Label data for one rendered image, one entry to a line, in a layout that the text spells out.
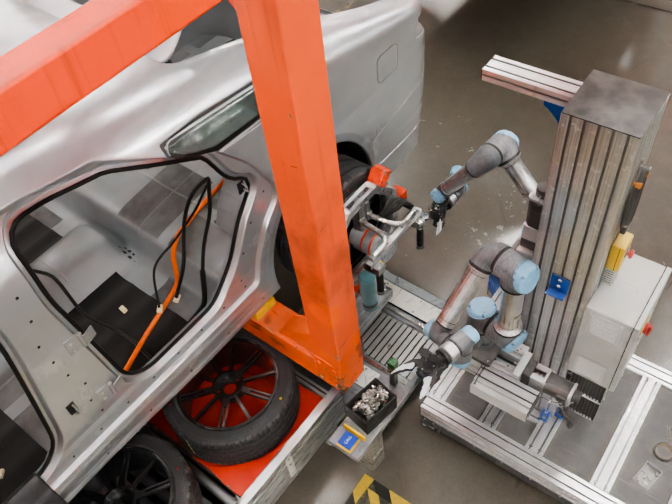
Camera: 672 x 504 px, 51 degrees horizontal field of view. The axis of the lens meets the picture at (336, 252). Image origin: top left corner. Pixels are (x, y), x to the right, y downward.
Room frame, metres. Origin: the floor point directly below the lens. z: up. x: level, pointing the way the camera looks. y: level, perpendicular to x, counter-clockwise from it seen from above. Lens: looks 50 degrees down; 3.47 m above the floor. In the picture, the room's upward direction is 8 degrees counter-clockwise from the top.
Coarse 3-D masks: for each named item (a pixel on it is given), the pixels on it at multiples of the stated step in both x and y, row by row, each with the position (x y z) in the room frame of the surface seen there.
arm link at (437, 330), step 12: (480, 252) 1.61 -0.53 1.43; (492, 252) 1.58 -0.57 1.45; (480, 264) 1.57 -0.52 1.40; (468, 276) 1.57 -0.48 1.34; (480, 276) 1.55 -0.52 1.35; (456, 288) 1.56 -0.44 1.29; (468, 288) 1.53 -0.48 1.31; (456, 300) 1.52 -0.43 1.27; (468, 300) 1.51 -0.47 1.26; (444, 312) 1.51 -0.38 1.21; (456, 312) 1.49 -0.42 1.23; (432, 324) 1.50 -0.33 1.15; (444, 324) 1.47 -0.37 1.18; (432, 336) 1.46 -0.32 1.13; (444, 336) 1.44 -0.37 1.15
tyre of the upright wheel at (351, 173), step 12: (348, 156) 2.61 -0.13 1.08; (348, 168) 2.43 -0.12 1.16; (360, 168) 2.44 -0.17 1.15; (348, 180) 2.34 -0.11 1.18; (360, 180) 2.38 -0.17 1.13; (348, 192) 2.31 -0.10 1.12; (276, 240) 2.24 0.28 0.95; (276, 252) 2.24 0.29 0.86; (288, 252) 2.18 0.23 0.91; (288, 264) 2.18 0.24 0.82
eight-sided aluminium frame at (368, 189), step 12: (360, 192) 2.31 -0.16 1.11; (372, 192) 2.31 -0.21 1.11; (384, 192) 2.38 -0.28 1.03; (396, 192) 2.44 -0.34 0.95; (348, 204) 2.24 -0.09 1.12; (360, 204) 2.24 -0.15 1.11; (384, 204) 2.45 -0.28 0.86; (396, 204) 2.44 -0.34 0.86; (348, 216) 2.17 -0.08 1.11; (396, 216) 2.44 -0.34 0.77; (384, 228) 2.43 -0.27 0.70; (360, 264) 2.28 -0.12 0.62
